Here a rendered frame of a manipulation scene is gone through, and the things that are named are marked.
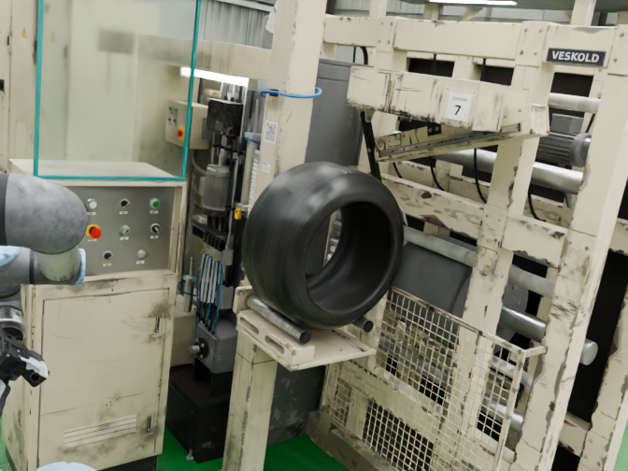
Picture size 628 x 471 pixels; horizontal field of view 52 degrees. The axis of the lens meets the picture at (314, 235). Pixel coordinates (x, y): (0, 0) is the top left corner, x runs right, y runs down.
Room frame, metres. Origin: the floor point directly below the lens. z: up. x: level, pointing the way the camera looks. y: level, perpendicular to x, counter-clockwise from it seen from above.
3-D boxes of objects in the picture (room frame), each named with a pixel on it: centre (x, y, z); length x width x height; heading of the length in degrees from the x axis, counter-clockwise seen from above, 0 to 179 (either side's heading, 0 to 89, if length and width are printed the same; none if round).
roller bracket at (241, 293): (2.34, 0.09, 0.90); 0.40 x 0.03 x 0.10; 129
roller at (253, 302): (2.11, 0.09, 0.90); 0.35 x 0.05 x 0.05; 39
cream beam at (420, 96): (2.29, -0.33, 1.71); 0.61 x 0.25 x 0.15; 39
